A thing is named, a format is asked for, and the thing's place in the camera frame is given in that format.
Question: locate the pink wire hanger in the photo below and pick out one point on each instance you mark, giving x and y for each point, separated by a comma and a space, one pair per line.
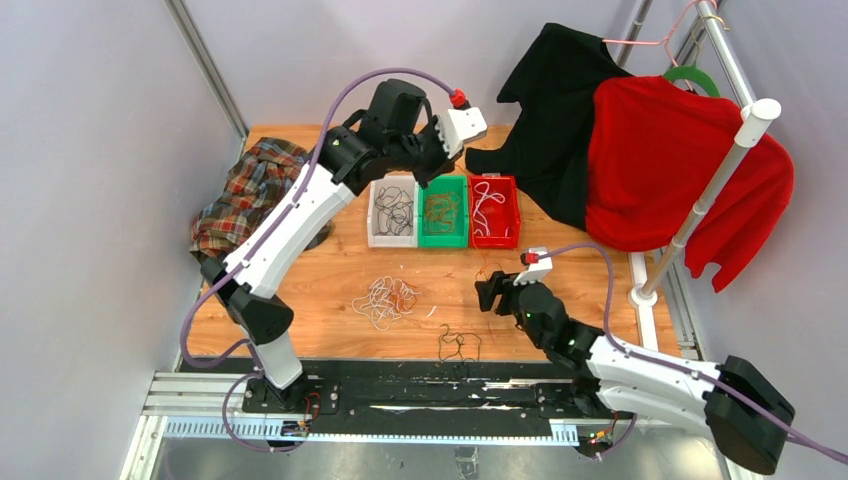
631, 40

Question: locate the aluminium frame rail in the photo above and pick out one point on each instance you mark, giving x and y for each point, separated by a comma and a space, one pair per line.
192, 35

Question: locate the red sweater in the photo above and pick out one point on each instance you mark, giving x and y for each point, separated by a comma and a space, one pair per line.
653, 150

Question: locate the green hanger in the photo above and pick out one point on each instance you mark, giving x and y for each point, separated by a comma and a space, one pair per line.
694, 75

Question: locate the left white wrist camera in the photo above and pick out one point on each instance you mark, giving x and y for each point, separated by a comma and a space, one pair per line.
456, 128

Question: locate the white clothes rack pole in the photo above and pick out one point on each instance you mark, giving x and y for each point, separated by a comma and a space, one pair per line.
757, 117

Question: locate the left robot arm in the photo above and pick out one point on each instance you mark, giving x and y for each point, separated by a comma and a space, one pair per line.
398, 131

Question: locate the red plastic bin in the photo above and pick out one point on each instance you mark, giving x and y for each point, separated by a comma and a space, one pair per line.
495, 219

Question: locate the plaid flannel shirt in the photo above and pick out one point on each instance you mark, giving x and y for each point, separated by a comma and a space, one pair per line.
261, 177

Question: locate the white plastic bin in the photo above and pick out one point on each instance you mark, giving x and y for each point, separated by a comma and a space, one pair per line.
392, 215

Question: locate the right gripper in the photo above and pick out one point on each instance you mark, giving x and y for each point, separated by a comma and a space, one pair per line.
500, 283

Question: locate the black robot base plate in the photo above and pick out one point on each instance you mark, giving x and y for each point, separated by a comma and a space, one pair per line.
429, 398

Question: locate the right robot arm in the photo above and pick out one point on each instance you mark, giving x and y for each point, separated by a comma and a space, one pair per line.
731, 403

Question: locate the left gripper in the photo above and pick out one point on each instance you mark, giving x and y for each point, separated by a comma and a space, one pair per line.
443, 165

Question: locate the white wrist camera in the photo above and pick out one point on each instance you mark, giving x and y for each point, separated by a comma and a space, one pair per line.
537, 264
456, 128

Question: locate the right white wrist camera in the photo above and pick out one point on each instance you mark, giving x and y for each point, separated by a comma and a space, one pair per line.
537, 264

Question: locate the green plastic bin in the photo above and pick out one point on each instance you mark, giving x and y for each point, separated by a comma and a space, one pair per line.
443, 213

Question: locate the black t-shirt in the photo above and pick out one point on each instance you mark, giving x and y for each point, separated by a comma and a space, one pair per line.
546, 151

